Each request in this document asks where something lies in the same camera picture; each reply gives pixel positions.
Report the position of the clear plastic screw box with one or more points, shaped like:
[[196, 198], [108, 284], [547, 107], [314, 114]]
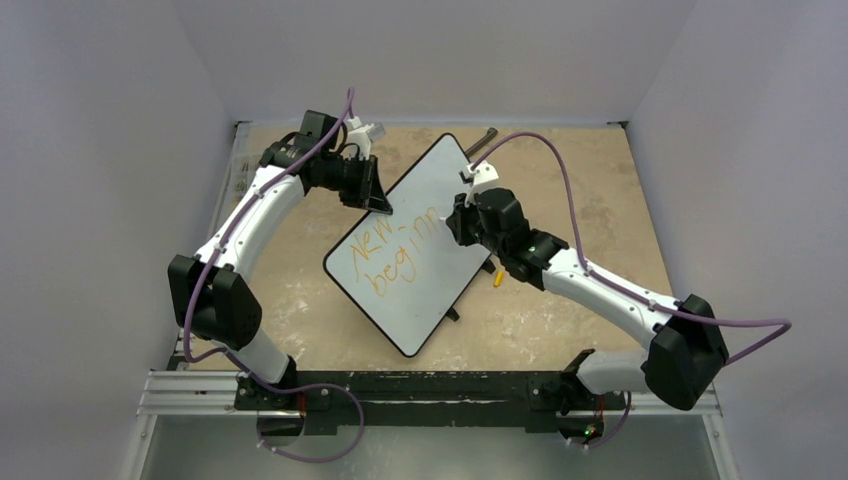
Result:
[[242, 172]]

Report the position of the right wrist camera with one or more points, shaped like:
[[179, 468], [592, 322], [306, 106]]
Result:
[[478, 178]]

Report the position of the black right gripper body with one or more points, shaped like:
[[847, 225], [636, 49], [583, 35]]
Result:
[[465, 223]]

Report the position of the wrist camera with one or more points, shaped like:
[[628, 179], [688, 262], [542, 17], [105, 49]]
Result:
[[360, 138], [478, 178]]

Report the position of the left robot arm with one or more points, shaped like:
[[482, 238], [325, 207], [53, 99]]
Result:
[[210, 290]]

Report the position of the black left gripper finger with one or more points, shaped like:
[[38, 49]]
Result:
[[374, 203], [375, 182]]

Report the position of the yellow marker cap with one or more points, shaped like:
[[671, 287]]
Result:
[[498, 279]]

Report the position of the white whiteboard black frame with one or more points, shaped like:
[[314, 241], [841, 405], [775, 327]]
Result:
[[404, 270]]

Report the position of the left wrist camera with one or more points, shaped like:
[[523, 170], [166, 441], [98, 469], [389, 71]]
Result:
[[360, 138]]

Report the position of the black metal crank handle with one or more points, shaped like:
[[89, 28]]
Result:
[[482, 142]]

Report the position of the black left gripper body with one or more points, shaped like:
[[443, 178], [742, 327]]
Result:
[[353, 180]]

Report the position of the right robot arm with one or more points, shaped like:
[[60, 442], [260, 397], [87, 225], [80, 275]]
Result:
[[681, 348]]

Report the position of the aluminium frame rail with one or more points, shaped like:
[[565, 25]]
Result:
[[214, 393]]

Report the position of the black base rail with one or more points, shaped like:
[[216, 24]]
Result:
[[535, 401]]

